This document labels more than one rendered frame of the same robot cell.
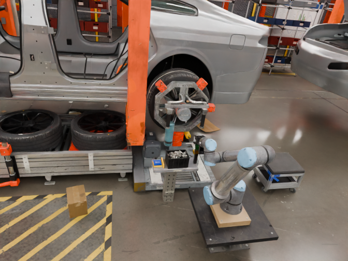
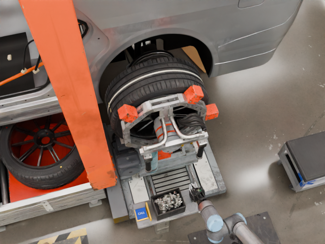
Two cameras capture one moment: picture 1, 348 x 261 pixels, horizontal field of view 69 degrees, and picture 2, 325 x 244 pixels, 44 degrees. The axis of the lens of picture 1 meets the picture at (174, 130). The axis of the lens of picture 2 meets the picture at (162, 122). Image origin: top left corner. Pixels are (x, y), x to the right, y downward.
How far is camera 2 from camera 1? 1.60 m
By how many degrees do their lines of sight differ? 30
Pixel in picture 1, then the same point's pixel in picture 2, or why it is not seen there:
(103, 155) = (62, 197)
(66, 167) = (15, 217)
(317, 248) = not seen: outside the picture
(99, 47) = not seen: outside the picture
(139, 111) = (101, 164)
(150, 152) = (127, 172)
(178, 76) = (154, 91)
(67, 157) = (13, 210)
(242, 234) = not seen: outside the picture
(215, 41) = (212, 6)
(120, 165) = (89, 197)
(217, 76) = (219, 47)
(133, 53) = (75, 124)
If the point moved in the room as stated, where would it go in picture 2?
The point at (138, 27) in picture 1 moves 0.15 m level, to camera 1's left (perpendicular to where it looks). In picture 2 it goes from (74, 100) to (39, 100)
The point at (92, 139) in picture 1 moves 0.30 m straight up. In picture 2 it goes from (39, 179) to (27, 162)
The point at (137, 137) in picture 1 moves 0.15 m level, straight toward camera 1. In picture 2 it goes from (106, 182) to (109, 204)
